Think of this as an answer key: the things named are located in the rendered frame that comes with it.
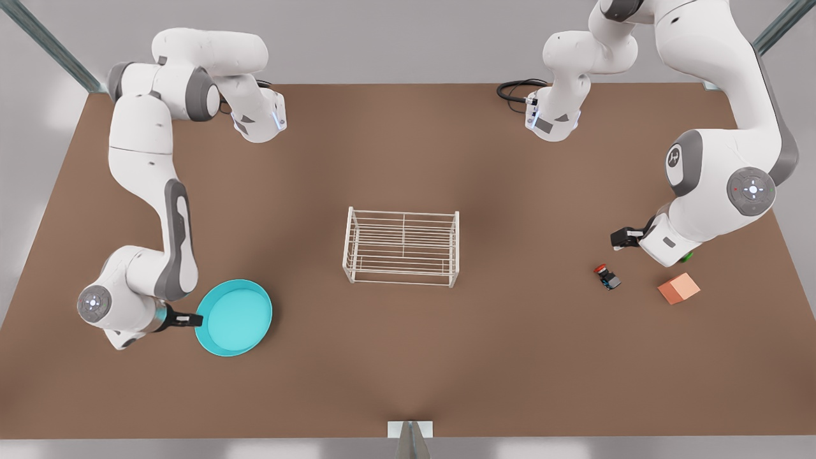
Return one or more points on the red button switch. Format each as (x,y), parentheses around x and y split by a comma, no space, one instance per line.
(607,277)

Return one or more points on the turquoise plate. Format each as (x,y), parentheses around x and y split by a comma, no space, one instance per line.
(234,317)

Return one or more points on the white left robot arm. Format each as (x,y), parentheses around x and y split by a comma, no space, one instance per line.
(720,146)

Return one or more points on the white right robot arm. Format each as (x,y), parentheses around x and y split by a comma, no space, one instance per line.
(143,159)

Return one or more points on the orange cube block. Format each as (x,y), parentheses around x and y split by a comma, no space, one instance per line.
(678,288)

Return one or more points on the silver frame post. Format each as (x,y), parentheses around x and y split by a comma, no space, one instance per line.
(410,440)
(768,35)
(54,48)

